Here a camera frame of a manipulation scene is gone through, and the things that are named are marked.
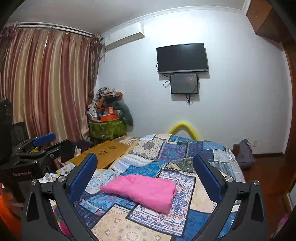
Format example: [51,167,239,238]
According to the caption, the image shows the green fabric storage box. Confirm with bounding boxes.
[89,119,126,140]

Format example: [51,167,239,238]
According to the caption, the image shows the pink button-up cardigan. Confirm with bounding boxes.
[100,174,177,214]

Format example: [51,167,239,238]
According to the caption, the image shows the patchwork patterned bedspread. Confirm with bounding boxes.
[74,133,244,240]

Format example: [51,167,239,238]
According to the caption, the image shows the pile of patterned clothes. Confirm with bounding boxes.
[94,87,123,109]

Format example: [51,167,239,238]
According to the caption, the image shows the white wall air conditioner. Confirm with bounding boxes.
[103,22,144,50]

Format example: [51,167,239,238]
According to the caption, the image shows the scattered papers beside bed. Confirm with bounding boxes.
[38,158,76,183]

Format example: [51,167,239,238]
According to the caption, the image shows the purple grey backpack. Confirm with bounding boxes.
[236,139,256,170]

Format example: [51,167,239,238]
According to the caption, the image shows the pink beige striped curtain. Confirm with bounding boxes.
[1,23,102,142]

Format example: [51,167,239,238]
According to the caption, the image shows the brown wooden door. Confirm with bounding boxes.
[282,40,295,192]

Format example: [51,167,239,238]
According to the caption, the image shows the brown wooden overhead cabinet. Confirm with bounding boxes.
[246,0,287,43]

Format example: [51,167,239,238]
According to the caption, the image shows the large black wall television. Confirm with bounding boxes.
[156,43,209,74]

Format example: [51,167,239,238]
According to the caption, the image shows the orange box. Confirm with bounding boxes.
[100,114,118,122]

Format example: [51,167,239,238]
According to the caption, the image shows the small black wall monitor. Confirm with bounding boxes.
[170,73,199,94]

